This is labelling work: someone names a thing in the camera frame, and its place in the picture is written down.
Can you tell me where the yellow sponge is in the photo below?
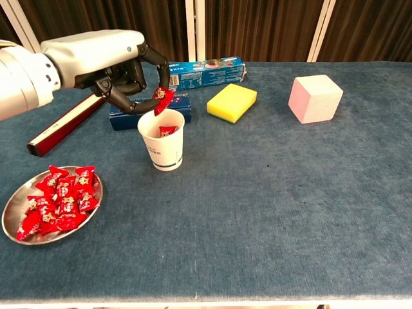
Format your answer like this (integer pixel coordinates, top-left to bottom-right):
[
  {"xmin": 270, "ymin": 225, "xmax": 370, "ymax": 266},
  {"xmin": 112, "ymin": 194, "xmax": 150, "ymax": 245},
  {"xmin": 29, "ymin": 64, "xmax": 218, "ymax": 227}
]
[{"xmin": 206, "ymin": 83, "xmax": 258, "ymax": 124}]

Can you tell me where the round metal plate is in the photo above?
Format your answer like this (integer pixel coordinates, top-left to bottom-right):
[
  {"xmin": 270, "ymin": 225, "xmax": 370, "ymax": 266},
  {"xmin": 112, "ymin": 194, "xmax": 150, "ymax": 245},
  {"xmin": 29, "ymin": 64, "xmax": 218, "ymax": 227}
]
[{"xmin": 1, "ymin": 165, "xmax": 104, "ymax": 246}]

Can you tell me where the long dark red box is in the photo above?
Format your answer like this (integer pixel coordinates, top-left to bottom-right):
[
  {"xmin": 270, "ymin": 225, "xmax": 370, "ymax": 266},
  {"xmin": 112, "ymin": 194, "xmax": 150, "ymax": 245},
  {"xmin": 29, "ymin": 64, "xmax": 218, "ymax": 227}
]
[{"xmin": 26, "ymin": 95, "xmax": 107, "ymax": 158}]

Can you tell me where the dark brown pleated curtain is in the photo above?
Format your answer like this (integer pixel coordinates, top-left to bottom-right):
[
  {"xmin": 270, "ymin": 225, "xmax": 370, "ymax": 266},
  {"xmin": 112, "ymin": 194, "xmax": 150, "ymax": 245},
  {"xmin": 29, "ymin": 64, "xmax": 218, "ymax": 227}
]
[
  {"xmin": 19, "ymin": 0, "xmax": 189, "ymax": 62},
  {"xmin": 0, "ymin": 8, "xmax": 23, "ymax": 44},
  {"xmin": 317, "ymin": 0, "xmax": 412, "ymax": 62},
  {"xmin": 205, "ymin": 0, "xmax": 324, "ymax": 62}
]

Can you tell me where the white partition post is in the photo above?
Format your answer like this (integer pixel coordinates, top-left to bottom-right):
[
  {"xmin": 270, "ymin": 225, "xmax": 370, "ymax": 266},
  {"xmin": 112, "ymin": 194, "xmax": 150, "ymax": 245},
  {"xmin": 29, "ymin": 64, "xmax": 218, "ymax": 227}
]
[
  {"xmin": 184, "ymin": 0, "xmax": 197, "ymax": 62},
  {"xmin": 306, "ymin": 0, "xmax": 338, "ymax": 62},
  {"xmin": 0, "ymin": 0, "xmax": 44, "ymax": 54},
  {"xmin": 196, "ymin": 0, "xmax": 207, "ymax": 62}
]

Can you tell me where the dark blue snack box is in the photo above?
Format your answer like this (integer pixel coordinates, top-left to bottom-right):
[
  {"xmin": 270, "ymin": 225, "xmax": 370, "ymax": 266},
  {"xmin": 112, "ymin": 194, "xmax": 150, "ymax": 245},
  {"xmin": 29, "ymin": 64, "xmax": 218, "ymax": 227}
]
[{"xmin": 108, "ymin": 91, "xmax": 192, "ymax": 131}]

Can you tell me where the blue Oreo cookie box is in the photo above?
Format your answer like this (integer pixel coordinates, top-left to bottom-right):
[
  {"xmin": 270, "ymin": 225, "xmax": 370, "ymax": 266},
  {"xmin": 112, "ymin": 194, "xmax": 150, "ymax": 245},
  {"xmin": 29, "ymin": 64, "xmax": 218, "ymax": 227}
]
[{"xmin": 165, "ymin": 56, "xmax": 247, "ymax": 94}]

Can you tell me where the white paper cup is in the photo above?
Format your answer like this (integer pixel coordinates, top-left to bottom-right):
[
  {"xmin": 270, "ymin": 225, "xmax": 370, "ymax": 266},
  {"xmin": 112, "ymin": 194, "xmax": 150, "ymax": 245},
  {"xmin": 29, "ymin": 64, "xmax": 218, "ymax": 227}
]
[{"xmin": 136, "ymin": 108, "xmax": 185, "ymax": 172}]

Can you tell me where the blue table cloth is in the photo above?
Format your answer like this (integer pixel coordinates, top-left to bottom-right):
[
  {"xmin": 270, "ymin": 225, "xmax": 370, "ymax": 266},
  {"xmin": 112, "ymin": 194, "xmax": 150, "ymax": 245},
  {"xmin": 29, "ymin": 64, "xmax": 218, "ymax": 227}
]
[{"xmin": 0, "ymin": 61, "xmax": 412, "ymax": 303}]

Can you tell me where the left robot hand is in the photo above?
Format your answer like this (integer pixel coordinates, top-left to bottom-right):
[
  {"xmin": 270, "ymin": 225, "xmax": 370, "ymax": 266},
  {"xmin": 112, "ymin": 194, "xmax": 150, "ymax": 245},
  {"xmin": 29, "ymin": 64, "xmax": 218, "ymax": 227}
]
[{"xmin": 40, "ymin": 29, "xmax": 177, "ymax": 116}]

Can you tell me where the pink cube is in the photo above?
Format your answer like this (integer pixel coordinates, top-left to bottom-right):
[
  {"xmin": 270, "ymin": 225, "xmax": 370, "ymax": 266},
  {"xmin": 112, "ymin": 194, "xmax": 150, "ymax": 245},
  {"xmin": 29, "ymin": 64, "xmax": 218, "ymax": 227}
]
[{"xmin": 288, "ymin": 74, "xmax": 344, "ymax": 125}]

